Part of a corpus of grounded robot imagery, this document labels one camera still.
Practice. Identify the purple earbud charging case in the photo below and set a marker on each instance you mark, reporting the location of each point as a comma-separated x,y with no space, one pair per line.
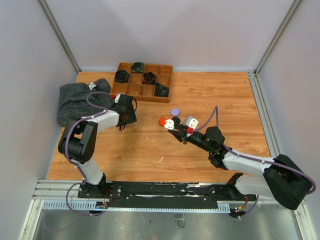
175,112

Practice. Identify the white cable duct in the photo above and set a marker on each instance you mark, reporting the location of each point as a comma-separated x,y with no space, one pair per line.
147,205

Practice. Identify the dark blue rolled tie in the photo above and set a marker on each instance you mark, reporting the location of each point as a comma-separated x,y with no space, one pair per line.
161,90

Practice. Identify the dark rolled tie left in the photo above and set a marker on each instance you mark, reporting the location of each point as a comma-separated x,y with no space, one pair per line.
121,76

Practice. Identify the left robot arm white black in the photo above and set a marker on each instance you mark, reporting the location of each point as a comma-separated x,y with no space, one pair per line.
78,142

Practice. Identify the wooden compartment tray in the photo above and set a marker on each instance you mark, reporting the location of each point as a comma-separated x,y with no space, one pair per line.
140,91

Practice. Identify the dark rolled tie top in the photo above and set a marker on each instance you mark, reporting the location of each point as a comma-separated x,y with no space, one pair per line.
138,68

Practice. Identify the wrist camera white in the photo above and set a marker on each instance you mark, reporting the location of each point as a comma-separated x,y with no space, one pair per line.
118,96
190,122

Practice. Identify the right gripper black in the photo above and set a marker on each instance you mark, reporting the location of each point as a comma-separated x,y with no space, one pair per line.
181,135

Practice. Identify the grey checked cloth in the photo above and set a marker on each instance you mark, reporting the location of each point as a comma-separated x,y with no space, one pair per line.
73,100

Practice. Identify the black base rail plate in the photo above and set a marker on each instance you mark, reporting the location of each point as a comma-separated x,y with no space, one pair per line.
172,191

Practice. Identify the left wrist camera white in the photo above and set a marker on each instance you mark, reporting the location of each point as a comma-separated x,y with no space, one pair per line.
118,96

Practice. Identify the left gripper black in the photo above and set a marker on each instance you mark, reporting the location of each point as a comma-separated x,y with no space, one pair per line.
131,118

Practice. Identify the orange earbud charging case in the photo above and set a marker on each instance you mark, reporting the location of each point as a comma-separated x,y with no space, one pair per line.
162,121

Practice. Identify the white earbud charging case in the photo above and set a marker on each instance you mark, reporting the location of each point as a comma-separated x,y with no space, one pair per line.
169,124

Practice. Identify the dark red rolled tie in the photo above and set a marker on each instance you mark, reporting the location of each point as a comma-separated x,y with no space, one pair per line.
149,78

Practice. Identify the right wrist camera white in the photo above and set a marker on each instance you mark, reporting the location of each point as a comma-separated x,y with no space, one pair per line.
190,122

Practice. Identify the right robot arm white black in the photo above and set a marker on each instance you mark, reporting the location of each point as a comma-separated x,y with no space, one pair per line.
278,178

